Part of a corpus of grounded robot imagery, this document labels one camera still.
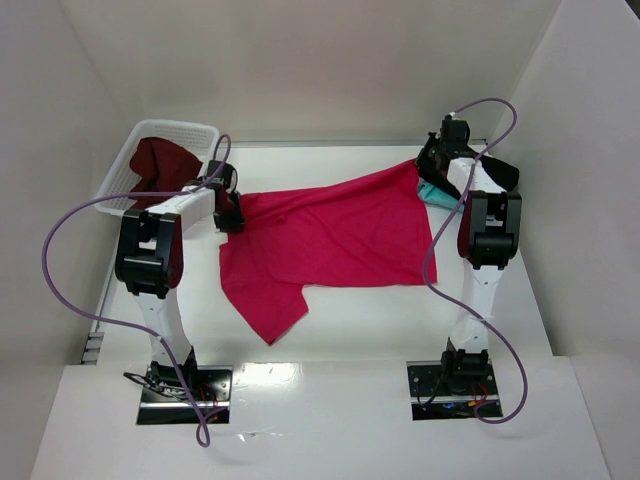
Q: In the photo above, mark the white plastic basket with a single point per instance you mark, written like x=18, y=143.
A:
x=198, y=139

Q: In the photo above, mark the dark red t shirt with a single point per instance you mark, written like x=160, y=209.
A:
x=162, y=166

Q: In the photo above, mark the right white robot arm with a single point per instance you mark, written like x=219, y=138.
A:
x=487, y=240

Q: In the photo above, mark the black folded t shirt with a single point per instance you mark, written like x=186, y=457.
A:
x=496, y=172

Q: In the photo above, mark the teal folded t shirt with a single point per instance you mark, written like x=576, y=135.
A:
x=432, y=195

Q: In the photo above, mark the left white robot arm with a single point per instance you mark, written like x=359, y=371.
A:
x=150, y=263

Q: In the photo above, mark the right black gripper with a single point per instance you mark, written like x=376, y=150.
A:
x=427, y=163

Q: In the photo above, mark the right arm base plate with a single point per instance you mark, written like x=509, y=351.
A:
x=434, y=398

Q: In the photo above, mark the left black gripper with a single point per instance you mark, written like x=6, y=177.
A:
x=228, y=220

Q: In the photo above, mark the pink t shirt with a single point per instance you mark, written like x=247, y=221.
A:
x=371, y=231

